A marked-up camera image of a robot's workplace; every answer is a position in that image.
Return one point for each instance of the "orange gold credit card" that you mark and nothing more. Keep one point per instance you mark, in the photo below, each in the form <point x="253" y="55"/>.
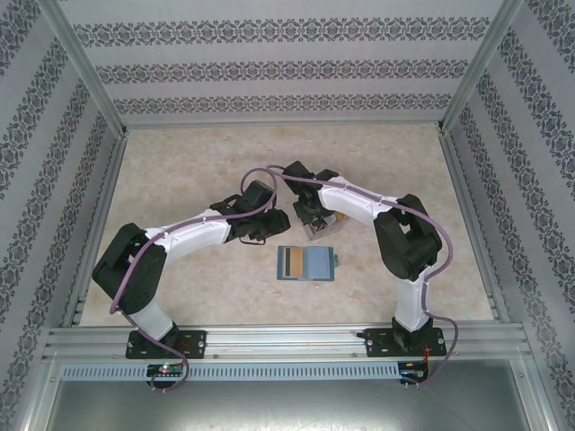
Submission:
<point x="341" y="217"/>

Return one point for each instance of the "black credit card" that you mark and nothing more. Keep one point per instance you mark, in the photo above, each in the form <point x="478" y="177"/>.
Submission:
<point x="286" y="262"/>

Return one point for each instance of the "teal blue card holder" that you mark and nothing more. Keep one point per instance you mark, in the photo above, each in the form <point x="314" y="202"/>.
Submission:
<point x="320" y="265"/>

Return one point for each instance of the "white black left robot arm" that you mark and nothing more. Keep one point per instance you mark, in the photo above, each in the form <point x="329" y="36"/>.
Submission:
<point x="193" y="233"/>

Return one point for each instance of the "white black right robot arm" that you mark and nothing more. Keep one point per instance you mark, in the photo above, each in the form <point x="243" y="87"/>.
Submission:
<point x="355" y="202"/>

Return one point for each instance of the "clear acrylic card stand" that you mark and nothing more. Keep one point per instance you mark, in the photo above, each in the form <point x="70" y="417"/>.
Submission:
<point x="330" y="232"/>

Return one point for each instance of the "grey sheet metal shelf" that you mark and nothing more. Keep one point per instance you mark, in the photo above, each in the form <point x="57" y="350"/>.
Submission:
<point x="287" y="408"/>

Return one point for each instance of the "aluminium table back rail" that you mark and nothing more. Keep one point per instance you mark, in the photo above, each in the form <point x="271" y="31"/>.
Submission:
<point x="283" y="124"/>

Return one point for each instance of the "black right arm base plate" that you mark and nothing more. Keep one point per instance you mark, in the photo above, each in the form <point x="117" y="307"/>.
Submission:
<point x="377" y="343"/>

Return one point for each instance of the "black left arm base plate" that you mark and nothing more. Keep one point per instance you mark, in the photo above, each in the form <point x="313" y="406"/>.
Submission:
<point x="193" y="343"/>

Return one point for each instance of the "aluminium table side rail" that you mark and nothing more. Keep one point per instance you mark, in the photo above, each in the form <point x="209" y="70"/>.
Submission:
<point x="105" y="188"/>
<point x="453" y="166"/>

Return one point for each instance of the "aluminium frame post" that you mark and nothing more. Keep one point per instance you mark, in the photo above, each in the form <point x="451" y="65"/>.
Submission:
<point x="85" y="67"/>
<point x="480" y="67"/>

